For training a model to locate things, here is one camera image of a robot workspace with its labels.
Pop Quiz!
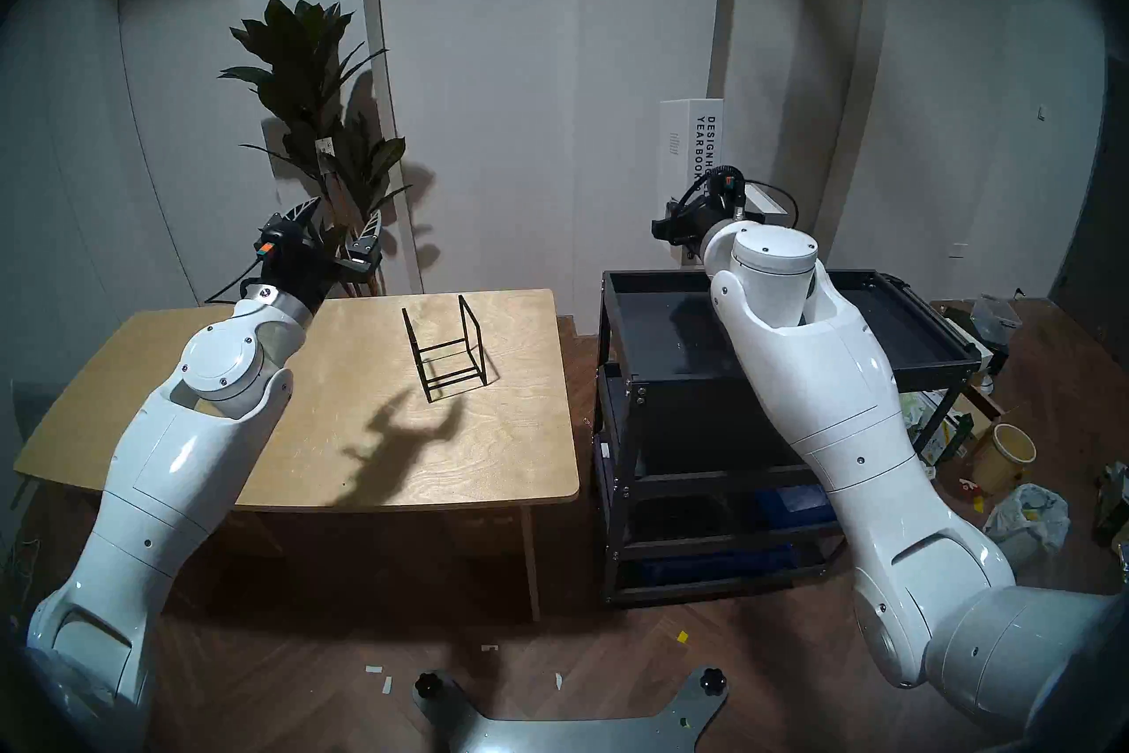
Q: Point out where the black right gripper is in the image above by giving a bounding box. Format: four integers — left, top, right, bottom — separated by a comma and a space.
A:
651, 180, 749, 255

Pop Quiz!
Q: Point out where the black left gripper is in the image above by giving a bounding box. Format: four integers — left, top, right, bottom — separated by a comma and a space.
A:
263, 197, 388, 315

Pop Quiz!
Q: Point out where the white Design Hotels Yearbook book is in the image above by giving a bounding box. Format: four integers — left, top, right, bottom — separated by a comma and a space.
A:
659, 97, 727, 267

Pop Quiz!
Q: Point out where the black three-tier utility cart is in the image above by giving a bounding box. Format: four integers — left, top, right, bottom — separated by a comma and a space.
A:
595, 269, 982, 604

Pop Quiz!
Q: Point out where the tall green potted plant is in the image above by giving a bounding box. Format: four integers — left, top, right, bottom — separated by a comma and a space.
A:
219, 0, 413, 298

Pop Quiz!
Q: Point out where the light wooden table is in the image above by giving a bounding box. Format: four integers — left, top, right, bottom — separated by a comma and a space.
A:
15, 288, 580, 624

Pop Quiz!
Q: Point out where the blue plastic bin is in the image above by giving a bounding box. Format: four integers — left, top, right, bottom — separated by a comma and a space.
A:
759, 485, 839, 518

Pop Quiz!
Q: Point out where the pale green paper sheet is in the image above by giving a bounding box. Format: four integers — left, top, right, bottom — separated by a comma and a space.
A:
898, 392, 938, 452

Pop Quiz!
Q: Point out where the white rectangular box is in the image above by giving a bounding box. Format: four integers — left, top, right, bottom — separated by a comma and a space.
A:
944, 308, 995, 373

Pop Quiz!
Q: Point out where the dark blue flat bin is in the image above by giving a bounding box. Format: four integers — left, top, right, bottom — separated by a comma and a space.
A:
635, 544, 799, 584

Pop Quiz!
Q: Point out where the clear plastic storage box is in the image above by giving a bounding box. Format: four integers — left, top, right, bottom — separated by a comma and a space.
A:
970, 295, 1022, 346

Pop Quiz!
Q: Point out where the green and white carton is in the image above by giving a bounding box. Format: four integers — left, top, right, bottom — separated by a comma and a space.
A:
926, 405, 973, 463

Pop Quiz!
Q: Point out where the brown cardboard box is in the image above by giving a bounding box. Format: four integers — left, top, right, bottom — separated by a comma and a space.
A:
948, 385, 1006, 443

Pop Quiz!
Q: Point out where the yellow plastic bucket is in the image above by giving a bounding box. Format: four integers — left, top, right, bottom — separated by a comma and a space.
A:
970, 422, 1038, 495

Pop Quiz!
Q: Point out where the dark door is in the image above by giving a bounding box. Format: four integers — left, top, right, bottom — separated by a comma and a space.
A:
1050, 54, 1129, 320

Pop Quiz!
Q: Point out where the white bin with bag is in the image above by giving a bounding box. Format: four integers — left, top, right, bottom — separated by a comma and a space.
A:
983, 483, 1071, 569

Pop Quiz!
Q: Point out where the dark clutter pile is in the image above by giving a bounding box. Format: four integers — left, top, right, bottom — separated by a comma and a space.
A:
1094, 460, 1129, 554

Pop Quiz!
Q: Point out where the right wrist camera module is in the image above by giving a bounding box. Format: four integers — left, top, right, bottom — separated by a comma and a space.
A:
713, 165, 747, 219

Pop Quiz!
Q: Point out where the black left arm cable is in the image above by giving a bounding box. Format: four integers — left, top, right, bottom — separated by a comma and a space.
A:
205, 264, 267, 308

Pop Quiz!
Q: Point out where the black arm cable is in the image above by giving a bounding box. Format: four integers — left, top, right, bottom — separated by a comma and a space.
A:
745, 180, 800, 227
205, 264, 267, 308

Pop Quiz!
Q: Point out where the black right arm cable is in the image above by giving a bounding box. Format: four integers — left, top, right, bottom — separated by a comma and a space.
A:
745, 180, 800, 227

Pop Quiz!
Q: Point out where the black wire book rack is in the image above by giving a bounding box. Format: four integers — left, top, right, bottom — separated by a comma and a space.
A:
402, 295, 489, 404

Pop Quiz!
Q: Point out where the grey metal robot base plate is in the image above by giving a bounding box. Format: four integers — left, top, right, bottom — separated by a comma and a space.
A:
413, 667, 729, 753

